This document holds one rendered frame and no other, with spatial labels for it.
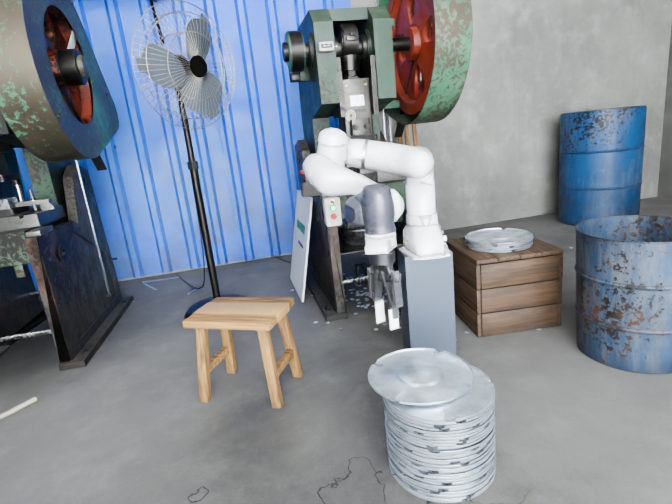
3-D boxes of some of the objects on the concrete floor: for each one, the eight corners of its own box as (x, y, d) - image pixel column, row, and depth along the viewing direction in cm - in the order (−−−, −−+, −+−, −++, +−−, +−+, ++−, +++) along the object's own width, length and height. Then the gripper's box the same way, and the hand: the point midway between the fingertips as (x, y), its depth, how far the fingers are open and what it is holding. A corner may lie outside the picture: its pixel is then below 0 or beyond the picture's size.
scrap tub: (733, 362, 156) (752, 229, 144) (633, 388, 148) (643, 249, 136) (631, 318, 196) (639, 210, 184) (547, 336, 188) (550, 225, 175)
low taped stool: (198, 403, 167) (180, 320, 158) (229, 370, 189) (215, 296, 181) (282, 410, 157) (269, 322, 148) (305, 374, 179) (294, 296, 171)
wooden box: (561, 325, 196) (563, 249, 187) (478, 337, 193) (476, 260, 184) (516, 294, 234) (516, 230, 225) (446, 304, 231) (443, 239, 222)
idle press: (126, 370, 198) (14, -81, 154) (-126, 415, 183) (-334, -72, 138) (177, 273, 344) (127, 28, 300) (39, 294, 328) (-36, 38, 284)
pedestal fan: (281, 311, 246) (235, -9, 206) (187, 334, 229) (116, -10, 188) (240, 261, 360) (205, 49, 319) (175, 274, 343) (129, 51, 302)
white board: (301, 302, 256) (311, 198, 243) (290, 277, 304) (297, 189, 291) (303, 302, 257) (313, 198, 244) (291, 277, 304) (299, 189, 291)
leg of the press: (349, 318, 228) (330, 137, 205) (327, 322, 226) (305, 140, 203) (316, 270, 315) (300, 139, 292) (300, 272, 313) (283, 141, 290)
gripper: (413, 252, 120) (418, 331, 126) (372, 242, 136) (378, 313, 142) (391, 258, 117) (397, 339, 123) (352, 247, 133) (359, 319, 139)
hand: (386, 316), depth 132 cm, fingers open, 6 cm apart
